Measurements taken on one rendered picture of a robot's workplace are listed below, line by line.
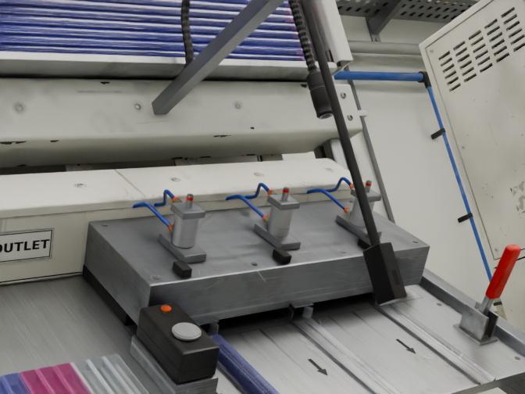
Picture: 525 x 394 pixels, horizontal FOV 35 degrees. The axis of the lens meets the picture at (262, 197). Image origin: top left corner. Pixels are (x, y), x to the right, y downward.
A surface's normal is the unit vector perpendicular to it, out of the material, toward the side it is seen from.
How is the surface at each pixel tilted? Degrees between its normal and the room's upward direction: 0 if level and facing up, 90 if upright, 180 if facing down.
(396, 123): 90
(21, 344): 43
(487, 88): 90
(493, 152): 90
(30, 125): 90
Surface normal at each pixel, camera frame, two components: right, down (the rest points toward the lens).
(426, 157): 0.52, -0.34
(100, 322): 0.18, -0.92
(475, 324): -0.82, 0.07
